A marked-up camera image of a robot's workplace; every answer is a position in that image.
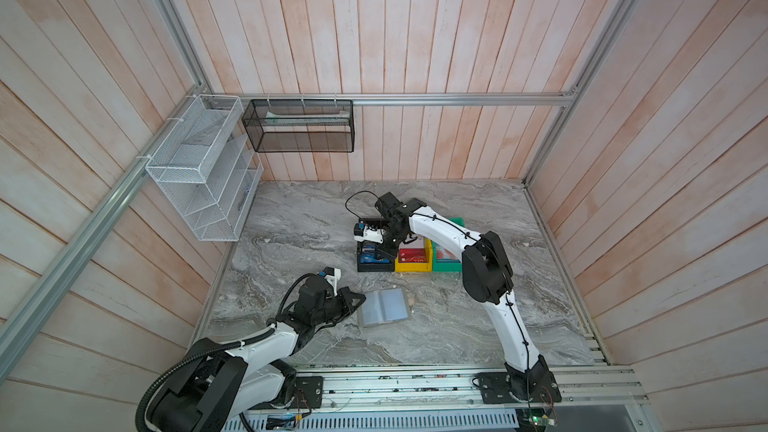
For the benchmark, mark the black wire mesh basket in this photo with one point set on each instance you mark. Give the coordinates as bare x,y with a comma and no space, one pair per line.
300,125

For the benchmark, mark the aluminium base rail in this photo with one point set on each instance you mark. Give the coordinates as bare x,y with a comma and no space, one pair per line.
411,388

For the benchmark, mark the yellow plastic bin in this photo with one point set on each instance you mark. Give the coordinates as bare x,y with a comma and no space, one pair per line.
418,242

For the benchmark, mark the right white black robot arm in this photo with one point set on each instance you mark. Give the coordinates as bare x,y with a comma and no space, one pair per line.
487,278

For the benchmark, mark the blue card in black bin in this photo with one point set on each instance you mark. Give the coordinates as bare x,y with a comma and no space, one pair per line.
372,259

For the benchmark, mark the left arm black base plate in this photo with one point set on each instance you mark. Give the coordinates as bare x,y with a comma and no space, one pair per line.
303,392

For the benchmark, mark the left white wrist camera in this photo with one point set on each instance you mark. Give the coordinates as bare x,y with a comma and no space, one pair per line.
332,276

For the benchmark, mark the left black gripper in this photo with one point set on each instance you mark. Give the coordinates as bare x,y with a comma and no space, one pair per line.
345,295

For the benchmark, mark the blue credit card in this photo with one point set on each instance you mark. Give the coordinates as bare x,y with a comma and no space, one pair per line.
368,249

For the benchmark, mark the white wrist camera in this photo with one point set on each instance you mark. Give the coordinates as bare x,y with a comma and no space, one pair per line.
369,231
332,276

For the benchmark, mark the green plastic bin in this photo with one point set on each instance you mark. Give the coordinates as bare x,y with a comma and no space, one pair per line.
448,237

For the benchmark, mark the left aluminium wall rail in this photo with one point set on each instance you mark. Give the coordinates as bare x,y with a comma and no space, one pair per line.
38,305

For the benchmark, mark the red credit card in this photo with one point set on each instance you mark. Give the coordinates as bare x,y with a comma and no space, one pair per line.
412,255

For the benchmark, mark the white wire mesh shelf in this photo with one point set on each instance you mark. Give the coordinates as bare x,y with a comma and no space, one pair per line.
205,168

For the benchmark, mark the black plastic bin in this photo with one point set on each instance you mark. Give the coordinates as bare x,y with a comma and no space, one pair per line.
369,268

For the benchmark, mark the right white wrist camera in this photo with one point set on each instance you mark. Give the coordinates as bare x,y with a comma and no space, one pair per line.
369,231

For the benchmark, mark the horizontal aluminium wall rail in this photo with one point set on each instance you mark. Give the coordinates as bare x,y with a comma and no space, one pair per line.
558,99

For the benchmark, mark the card with red circle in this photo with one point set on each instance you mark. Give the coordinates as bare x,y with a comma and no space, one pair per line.
443,255

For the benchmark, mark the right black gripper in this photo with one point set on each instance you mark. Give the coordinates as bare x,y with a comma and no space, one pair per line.
381,250

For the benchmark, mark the grey card holder wallet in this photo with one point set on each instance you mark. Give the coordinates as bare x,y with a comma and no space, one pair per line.
383,307

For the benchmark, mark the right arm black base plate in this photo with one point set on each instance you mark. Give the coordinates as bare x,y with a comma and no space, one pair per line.
511,387

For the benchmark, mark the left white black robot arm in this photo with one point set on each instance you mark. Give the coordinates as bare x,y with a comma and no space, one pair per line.
216,381

